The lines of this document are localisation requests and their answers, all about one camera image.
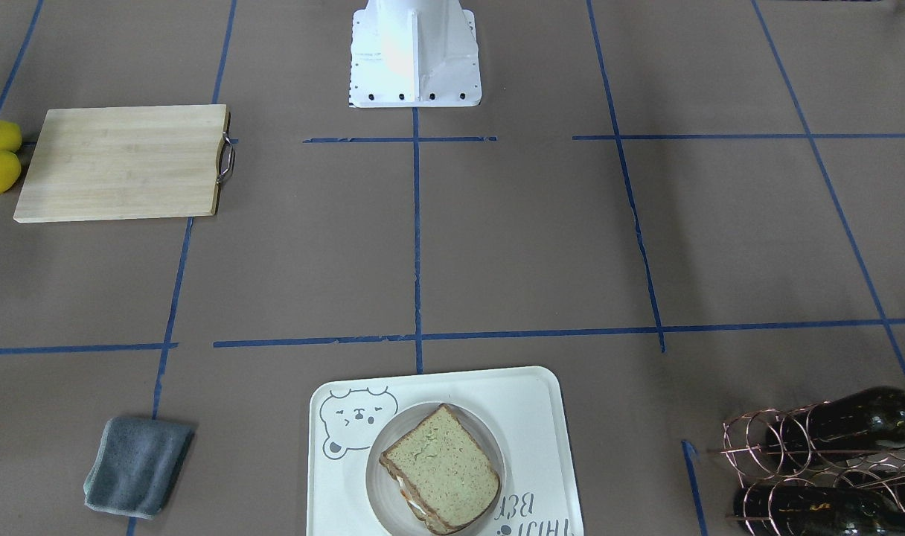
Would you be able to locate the copper wire bottle rack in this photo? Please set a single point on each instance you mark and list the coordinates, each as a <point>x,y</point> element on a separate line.
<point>832,468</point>

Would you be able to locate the white round plate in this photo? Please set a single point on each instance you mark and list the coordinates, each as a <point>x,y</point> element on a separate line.
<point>383,494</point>

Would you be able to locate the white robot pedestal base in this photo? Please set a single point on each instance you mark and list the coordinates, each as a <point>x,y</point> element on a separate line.
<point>414,53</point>

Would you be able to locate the dark wine bottle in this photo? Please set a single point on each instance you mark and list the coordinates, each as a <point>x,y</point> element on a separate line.
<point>784,509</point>
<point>861,424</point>

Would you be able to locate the bread slice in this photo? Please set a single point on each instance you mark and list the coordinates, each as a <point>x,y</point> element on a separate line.
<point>443,431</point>

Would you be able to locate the grey folded cloth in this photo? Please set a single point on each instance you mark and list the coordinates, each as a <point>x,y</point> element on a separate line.
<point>137,465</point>

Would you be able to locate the wooden cutting board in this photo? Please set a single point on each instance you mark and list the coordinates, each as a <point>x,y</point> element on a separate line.
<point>122,162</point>

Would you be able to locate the white bear serving tray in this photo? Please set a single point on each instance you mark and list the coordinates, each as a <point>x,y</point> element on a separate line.
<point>523,404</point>

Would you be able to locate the toast slice with fried egg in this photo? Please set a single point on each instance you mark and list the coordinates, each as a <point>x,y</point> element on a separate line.
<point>429,519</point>

